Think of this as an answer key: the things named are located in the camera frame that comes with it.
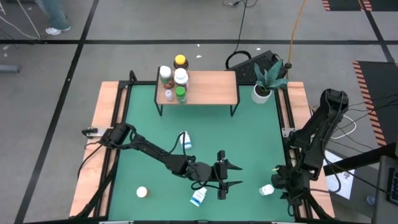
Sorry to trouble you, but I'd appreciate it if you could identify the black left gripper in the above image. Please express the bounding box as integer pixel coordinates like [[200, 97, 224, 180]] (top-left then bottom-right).
[[190, 150, 244, 201]]

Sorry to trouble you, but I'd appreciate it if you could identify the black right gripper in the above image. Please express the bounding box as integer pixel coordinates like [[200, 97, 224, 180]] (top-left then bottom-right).
[[271, 166, 309, 207]]

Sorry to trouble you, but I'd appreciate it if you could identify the large white bottle blue label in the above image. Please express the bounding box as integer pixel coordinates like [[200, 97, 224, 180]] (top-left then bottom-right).
[[189, 186, 208, 208]]

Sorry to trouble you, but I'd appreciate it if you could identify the small white bottle blue label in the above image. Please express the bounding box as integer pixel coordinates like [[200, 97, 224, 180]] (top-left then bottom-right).
[[179, 130, 193, 150]]

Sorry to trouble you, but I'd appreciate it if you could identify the orange pill bottle white cap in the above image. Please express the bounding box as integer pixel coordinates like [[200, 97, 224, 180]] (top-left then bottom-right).
[[136, 185, 150, 199]]

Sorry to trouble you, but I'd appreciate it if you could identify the white bottle maroon label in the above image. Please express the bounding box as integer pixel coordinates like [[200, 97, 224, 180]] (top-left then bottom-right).
[[173, 67, 190, 91]]

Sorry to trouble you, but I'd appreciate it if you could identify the amber bottle yellow cap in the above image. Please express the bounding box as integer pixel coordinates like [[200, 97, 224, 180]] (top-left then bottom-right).
[[173, 54, 190, 72]]

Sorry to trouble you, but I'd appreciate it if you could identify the green table mat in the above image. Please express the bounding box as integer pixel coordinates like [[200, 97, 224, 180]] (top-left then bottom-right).
[[108, 83, 295, 222]]

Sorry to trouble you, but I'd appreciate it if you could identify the white paper sheet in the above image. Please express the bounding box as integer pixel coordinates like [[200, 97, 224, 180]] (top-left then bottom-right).
[[322, 150, 356, 200]]

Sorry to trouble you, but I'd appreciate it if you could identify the black desk edge bar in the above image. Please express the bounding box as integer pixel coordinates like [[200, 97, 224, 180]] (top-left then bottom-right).
[[323, 142, 398, 177]]

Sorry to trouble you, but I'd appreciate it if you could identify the white round plant pot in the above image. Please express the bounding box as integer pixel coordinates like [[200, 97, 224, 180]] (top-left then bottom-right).
[[251, 83, 273, 105]]

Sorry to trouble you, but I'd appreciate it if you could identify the grey cabinet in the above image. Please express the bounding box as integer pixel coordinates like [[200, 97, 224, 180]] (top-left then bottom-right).
[[371, 155, 398, 224]]

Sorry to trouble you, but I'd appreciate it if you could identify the green snake plant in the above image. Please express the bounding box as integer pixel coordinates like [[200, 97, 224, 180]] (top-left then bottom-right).
[[254, 59, 289, 91]]

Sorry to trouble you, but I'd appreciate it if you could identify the black keyboard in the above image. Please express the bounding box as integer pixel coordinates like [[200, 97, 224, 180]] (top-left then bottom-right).
[[231, 50, 289, 85]]

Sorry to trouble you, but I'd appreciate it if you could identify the black mat striped edge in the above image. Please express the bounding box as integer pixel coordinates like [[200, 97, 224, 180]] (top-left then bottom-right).
[[353, 60, 398, 147], [322, 0, 398, 12]]

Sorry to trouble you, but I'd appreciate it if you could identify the person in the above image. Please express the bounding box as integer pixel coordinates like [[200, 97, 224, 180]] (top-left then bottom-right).
[[35, 0, 72, 36]]

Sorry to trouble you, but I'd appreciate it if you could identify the grey flat floor object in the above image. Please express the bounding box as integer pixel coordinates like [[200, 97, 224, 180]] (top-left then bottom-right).
[[0, 64, 20, 74]]

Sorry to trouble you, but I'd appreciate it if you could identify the wooden shelf black metal frame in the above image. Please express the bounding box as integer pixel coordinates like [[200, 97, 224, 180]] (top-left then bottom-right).
[[154, 67, 241, 118]]

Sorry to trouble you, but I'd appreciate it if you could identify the black floor cable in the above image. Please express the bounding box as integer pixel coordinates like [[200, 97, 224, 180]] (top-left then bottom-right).
[[222, 0, 259, 71]]

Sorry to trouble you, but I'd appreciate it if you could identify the yellow cable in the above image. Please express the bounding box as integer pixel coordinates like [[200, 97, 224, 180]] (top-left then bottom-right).
[[286, 0, 308, 69]]

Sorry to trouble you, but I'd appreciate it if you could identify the white thin floor cable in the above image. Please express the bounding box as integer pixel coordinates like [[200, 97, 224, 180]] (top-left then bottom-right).
[[0, 0, 43, 40]]

